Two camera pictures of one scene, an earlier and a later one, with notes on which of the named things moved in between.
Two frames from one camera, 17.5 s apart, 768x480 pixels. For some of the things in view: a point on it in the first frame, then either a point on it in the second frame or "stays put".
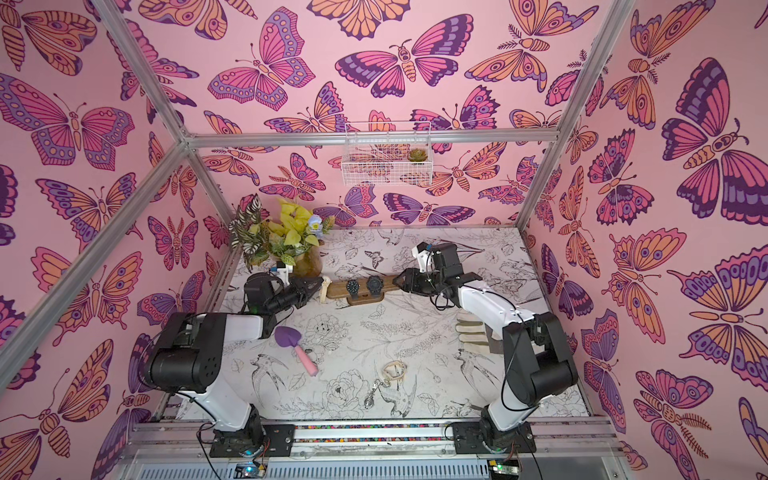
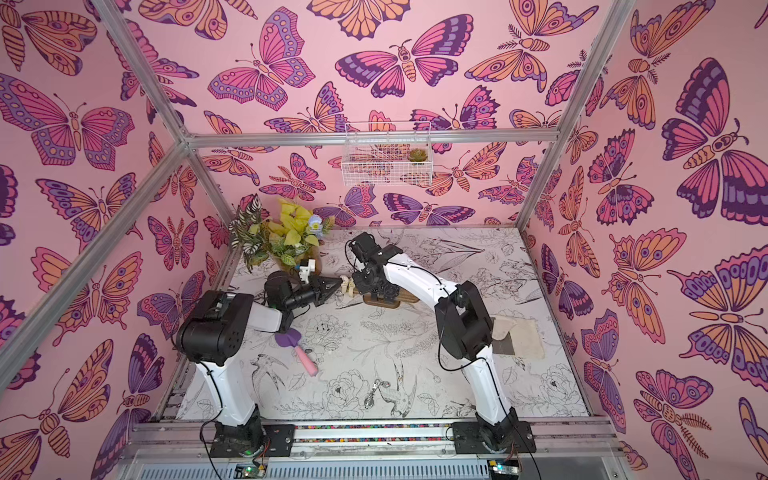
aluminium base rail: x=175 y=449 stays put
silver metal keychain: x=369 y=400 stays put
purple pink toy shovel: x=290 y=337 stays put
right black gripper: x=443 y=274 to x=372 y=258
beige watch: x=394 y=370 to x=347 y=284
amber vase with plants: x=290 y=235 stays put
